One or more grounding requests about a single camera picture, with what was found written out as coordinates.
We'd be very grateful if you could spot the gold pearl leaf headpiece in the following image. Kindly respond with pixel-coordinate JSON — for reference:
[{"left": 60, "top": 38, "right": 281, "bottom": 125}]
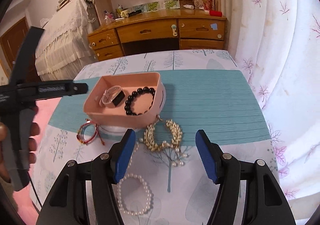
[{"left": 139, "top": 115, "right": 189, "bottom": 167}]

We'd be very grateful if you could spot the person's left hand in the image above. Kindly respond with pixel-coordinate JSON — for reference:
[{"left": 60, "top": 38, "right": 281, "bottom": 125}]
[{"left": 0, "top": 106, "right": 41, "bottom": 183}]

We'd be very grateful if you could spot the pink blanket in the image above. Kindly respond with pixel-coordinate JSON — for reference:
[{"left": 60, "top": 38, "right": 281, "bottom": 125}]
[{"left": 13, "top": 98, "right": 61, "bottom": 224}]

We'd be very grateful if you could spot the brown wooden door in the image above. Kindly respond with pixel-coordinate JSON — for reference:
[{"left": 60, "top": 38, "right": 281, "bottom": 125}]
[{"left": 1, "top": 17, "right": 41, "bottom": 82}]

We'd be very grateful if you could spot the thin pearl necklace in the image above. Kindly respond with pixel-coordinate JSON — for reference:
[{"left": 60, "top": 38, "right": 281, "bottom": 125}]
[{"left": 126, "top": 140, "right": 140, "bottom": 173}]

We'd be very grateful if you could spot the white round plate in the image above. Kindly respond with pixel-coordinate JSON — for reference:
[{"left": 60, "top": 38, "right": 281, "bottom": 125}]
[{"left": 98, "top": 125, "right": 140, "bottom": 136}]

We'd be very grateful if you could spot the white floral curtain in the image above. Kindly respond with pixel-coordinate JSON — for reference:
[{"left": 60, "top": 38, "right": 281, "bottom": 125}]
[{"left": 220, "top": 0, "right": 319, "bottom": 224}]

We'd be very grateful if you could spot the red box on desk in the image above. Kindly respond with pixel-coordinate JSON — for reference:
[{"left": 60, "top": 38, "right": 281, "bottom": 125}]
[{"left": 209, "top": 10, "right": 223, "bottom": 17}]

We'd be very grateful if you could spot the wooden desk with drawers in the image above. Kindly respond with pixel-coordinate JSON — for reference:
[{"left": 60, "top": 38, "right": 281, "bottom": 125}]
[{"left": 88, "top": 9, "right": 227, "bottom": 61}]

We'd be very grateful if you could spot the pink jewelry tray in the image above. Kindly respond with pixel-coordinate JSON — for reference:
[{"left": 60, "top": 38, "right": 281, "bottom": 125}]
[{"left": 83, "top": 72, "right": 166, "bottom": 129}]

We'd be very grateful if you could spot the white strap smart band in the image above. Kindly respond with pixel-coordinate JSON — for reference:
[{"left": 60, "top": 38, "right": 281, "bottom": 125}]
[{"left": 99, "top": 86, "right": 125, "bottom": 108}]

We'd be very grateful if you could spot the red string bracelet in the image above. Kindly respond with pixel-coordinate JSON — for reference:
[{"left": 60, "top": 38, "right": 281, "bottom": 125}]
[{"left": 76, "top": 119, "right": 106, "bottom": 146}]

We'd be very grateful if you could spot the white pearl bracelet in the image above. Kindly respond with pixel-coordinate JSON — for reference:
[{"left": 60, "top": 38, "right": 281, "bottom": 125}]
[{"left": 117, "top": 173, "right": 154, "bottom": 216}]

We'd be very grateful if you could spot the white lace covered furniture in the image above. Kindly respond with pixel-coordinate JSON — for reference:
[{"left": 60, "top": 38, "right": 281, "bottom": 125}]
[{"left": 35, "top": 0, "right": 100, "bottom": 81}]

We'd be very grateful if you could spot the black bead bracelet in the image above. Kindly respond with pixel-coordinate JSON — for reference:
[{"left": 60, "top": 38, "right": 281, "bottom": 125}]
[{"left": 124, "top": 86, "right": 156, "bottom": 117}]

